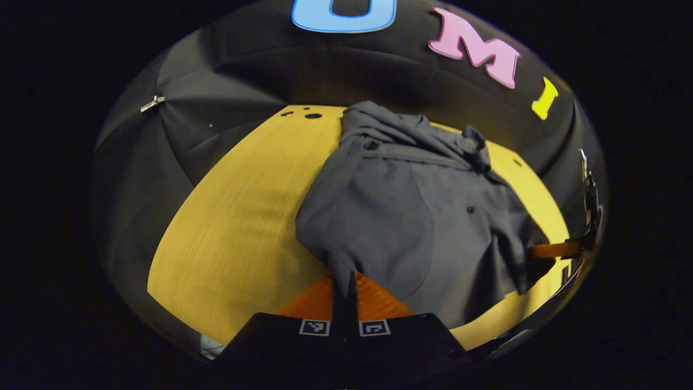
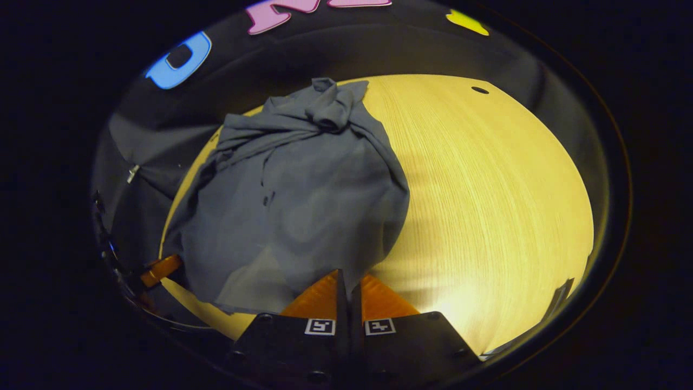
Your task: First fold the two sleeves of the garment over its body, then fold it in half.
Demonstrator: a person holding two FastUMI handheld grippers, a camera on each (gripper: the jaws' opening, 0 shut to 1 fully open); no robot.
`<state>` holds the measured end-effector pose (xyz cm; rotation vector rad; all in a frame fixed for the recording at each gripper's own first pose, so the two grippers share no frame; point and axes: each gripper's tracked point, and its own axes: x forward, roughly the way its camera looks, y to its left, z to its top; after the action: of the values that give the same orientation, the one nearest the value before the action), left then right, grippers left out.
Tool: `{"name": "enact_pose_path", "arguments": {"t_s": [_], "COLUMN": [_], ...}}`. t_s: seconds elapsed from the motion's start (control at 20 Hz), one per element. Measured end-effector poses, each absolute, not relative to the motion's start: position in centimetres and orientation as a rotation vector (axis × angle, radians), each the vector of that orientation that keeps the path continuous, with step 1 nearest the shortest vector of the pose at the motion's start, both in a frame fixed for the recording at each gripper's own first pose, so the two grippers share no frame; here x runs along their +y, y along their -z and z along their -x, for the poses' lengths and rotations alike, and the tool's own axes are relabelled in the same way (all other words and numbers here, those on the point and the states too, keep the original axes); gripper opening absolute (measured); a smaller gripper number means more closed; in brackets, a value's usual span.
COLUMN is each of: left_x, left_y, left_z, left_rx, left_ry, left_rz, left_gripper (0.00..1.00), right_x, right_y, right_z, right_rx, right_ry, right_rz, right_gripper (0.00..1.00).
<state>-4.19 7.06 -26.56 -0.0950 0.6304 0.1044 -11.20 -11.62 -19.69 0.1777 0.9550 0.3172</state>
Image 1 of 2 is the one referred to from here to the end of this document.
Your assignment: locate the black backdrop cloth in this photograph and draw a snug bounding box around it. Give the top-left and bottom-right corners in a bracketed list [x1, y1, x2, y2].
[91, 0, 608, 347]

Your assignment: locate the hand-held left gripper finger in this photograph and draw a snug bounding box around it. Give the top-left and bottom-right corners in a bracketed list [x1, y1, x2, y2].
[345, 271, 472, 380]
[217, 271, 346, 380]

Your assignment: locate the grey long-sleeved collared shirt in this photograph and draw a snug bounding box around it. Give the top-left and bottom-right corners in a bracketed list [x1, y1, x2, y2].
[295, 100, 558, 328]

